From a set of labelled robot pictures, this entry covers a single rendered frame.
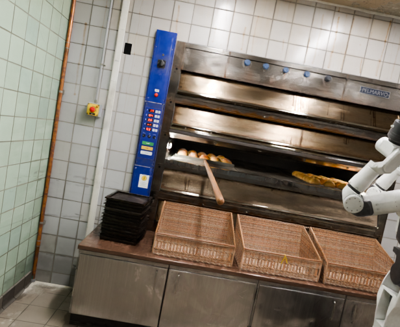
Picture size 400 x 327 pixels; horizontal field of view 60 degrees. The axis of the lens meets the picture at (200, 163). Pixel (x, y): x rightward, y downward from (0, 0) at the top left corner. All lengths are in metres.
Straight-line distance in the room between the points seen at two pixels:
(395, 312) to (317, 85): 1.75
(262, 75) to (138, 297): 1.87
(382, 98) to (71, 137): 2.48
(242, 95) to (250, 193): 0.79
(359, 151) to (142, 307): 2.02
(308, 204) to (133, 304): 1.54
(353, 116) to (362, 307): 1.42
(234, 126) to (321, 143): 0.72
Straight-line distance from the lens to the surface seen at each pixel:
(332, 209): 3.04
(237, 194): 2.82
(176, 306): 2.50
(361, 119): 3.05
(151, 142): 2.74
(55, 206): 3.03
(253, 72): 2.84
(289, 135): 2.86
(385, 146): 1.59
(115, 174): 2.84
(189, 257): 2.41
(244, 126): 2.78
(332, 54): 3.02
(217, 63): 2.82
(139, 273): 2.42
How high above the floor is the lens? 1.44
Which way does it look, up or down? 5 degrees down
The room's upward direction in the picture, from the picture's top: 11 degrees clockwise
